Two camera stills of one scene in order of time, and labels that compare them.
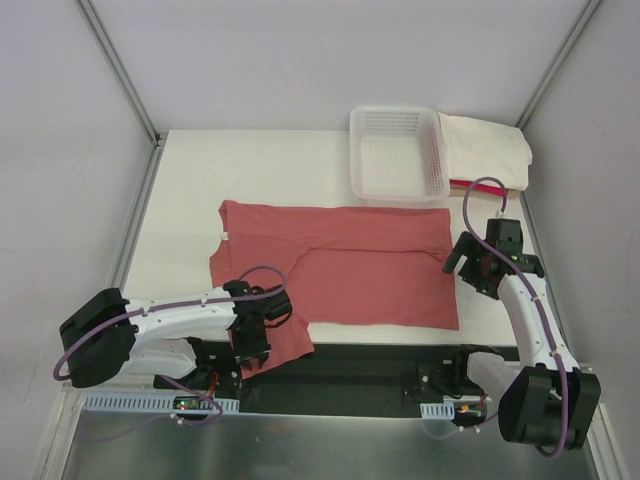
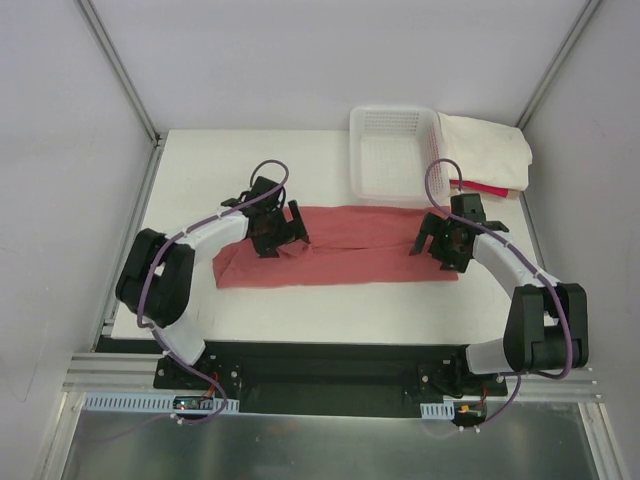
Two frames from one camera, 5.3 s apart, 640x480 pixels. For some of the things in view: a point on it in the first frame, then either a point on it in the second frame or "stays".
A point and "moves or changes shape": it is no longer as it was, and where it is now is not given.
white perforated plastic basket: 397,154 stays
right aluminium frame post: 552,71 stays
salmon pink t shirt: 342,265 moves or changes shape
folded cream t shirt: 479,148 stays
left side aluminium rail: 158,153 stays
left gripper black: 252,353 -> 282,228
